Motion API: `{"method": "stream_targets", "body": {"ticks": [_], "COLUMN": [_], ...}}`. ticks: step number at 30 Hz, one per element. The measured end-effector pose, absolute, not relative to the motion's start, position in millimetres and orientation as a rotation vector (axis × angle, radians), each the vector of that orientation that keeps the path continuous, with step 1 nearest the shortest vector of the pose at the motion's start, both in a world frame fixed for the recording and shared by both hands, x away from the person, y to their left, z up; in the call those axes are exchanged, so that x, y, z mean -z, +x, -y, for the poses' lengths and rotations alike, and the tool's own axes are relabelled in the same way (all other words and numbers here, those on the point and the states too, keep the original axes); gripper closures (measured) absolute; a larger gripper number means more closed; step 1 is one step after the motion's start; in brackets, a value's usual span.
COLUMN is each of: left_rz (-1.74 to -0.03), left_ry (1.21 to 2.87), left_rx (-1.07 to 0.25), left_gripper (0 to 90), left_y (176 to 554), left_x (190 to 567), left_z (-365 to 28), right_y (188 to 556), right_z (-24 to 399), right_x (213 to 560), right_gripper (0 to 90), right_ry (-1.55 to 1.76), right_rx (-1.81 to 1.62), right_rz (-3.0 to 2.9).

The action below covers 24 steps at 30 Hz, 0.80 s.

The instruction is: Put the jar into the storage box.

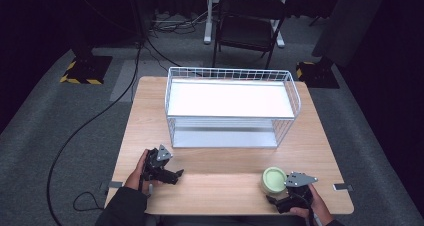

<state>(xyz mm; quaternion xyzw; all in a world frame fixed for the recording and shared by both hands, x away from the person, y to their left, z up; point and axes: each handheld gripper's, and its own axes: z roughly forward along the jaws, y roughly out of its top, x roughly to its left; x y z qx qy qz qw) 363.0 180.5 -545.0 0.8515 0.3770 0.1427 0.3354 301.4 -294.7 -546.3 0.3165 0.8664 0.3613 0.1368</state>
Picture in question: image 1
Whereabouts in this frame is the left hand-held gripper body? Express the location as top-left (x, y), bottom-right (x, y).
top-left (141, 144), bottom-right (174, 187)

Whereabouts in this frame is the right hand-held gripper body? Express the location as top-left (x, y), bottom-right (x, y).
top-left (275, 171), bottom-right (319, 215)

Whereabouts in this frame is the green round lidded container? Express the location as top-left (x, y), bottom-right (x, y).
top-left (260, 166), bottom-right (288, 196)

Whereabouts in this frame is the person's right hand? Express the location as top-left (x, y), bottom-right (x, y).
top-left (289, 183), bottom-right (335, 226)

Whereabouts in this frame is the person's left hand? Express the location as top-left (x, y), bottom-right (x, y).
top-left (124, 148), bottom-right (164, 196)

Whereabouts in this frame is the black stand base hazard tape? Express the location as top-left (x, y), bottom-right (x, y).
top-left (59, 51), bottom-right (114, 86)
top-left (295, 56), bottom-right (341, 90)

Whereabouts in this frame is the black folding chair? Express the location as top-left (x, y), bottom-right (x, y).
top-left (211, 0), bottom-right (288, 70)

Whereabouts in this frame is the metal table edge bracket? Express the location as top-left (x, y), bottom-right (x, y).
top-left (99, 180), bottom-right (124, 192)

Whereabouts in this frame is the long black floor cable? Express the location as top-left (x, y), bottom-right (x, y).
top-left (45, 39), bottom-right (183, 226)

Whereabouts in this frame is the white wire shelf rack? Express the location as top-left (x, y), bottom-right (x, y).
top-left (164, 66), bottom-right (302, 150)

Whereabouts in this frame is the bundle of floor cables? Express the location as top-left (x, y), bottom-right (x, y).
top-left (148, 9), bottom-right (214, 36)

